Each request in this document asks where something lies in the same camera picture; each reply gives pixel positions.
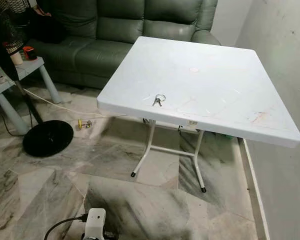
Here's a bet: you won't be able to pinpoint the silver keys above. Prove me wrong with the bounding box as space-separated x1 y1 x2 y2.
152 93 167 107

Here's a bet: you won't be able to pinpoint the keys with yellow tag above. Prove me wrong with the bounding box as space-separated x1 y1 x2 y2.
77 119 94 130

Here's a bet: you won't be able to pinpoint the black standing fan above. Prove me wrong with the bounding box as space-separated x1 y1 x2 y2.
0 0 75 158

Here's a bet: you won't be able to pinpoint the white folding table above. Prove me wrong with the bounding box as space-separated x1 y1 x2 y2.
96 36 300 194

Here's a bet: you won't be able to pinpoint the small grey side table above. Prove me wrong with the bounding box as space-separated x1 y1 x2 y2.
0 56 62 136

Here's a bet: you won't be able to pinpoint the small orange black device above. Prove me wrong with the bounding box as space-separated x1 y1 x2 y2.
22 46 38 61

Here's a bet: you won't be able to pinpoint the beige cup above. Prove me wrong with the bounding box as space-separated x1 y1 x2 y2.
10 50 24 66

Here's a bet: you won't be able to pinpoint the green leather sofa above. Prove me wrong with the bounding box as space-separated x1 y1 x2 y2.
27 0 222 90

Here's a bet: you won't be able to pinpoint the dark bag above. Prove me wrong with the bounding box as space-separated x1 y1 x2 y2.
29 6 67 44

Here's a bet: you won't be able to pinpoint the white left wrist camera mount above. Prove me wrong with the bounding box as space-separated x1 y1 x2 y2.
83 208 107 240

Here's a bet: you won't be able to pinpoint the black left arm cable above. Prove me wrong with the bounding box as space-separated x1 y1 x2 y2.
44 214 89 240

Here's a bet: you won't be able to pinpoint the white power cable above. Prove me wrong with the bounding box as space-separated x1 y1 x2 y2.
22 88 132 120

